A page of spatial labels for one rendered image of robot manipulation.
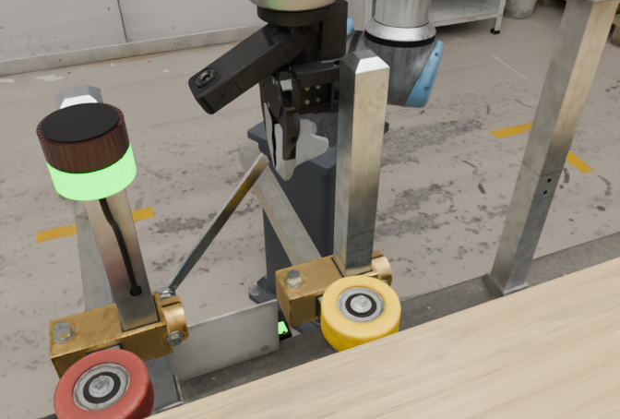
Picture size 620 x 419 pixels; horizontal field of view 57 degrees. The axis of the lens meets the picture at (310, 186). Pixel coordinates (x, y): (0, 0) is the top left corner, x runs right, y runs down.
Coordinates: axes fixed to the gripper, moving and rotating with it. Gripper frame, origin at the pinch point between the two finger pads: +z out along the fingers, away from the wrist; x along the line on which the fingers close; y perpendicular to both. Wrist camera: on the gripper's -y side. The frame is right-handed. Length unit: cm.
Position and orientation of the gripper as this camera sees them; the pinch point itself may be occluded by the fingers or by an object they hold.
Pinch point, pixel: (279, 171)
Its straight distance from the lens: 66.6
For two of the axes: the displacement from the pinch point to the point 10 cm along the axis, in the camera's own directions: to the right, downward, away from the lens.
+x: -3.7, -5.7, 7.4
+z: 0.0, 7.9, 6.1
